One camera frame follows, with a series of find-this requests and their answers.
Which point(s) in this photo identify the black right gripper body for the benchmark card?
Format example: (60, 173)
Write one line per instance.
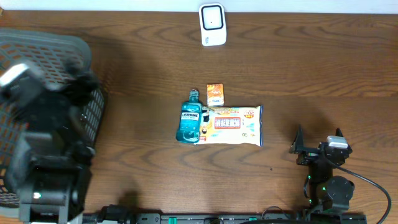
(308, 156)

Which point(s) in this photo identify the grey plastic shopping basket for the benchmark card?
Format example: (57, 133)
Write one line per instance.
(51, 53)

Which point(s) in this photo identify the teal Listerine mouthwash bottle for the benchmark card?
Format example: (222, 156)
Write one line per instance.
(190, 119)

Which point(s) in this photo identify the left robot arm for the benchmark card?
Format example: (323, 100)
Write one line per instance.
(50, 167)

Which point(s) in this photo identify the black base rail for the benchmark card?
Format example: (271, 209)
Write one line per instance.
(122, 215)

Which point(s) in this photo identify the large white wet wipes pack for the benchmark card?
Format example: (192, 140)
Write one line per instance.
(231, 125)

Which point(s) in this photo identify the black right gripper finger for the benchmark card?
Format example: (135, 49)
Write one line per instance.
(297, 145)
(338, 132)

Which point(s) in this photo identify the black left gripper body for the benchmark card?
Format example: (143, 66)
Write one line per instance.
(76, 89)

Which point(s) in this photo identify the small orange box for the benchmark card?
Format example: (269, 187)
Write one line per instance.
(215, 94)

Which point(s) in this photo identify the white barcode scanner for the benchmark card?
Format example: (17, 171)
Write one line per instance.
(212, 24)

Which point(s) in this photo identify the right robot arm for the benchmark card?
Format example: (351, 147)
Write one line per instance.
(327, 193)

